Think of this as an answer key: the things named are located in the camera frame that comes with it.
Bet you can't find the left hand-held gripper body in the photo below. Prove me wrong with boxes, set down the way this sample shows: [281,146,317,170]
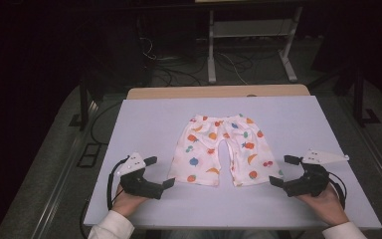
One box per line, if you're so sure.
[116,151,165,200]

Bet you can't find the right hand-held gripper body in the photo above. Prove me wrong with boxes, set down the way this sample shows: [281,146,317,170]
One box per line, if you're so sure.
[282,148,350,198]

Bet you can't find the white fruit print pants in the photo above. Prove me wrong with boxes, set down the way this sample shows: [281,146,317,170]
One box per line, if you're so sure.
[167,114,284,187]

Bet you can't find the person's left hand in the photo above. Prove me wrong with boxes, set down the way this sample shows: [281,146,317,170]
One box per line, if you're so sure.
[111,184,149,219]

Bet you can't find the person's right hand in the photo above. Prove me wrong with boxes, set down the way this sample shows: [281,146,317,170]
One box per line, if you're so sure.
[294,182,350,227]

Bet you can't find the pale lilac table board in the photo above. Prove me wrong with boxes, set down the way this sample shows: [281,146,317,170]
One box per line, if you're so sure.
[83,95,382,231]

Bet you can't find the black floor outlet cover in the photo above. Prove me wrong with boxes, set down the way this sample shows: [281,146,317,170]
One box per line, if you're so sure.
[76,142,102,169]

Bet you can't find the wooden table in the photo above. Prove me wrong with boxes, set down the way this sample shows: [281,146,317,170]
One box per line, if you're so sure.
[126,84,311,101]

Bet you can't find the black metal stand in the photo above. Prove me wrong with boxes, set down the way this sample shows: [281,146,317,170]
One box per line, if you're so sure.
[350,64,382,127]
[68,74,97,131]

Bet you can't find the right hand-held gripper black cable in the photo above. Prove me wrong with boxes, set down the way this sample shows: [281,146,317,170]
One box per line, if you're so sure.
[327,171,348,210]

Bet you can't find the black cable beside table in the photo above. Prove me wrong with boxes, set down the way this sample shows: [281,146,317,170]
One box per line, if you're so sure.
[79,198,93,239]

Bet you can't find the black floor cable loop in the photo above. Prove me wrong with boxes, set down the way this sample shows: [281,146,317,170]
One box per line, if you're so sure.
[90,100,124,145]

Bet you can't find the tangle of floor cables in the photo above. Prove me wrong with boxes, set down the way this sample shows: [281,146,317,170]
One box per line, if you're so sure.
[138,33,282,88]

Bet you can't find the white metal desk frame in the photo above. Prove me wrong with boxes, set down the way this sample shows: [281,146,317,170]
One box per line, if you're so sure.
[206,5,304,85]

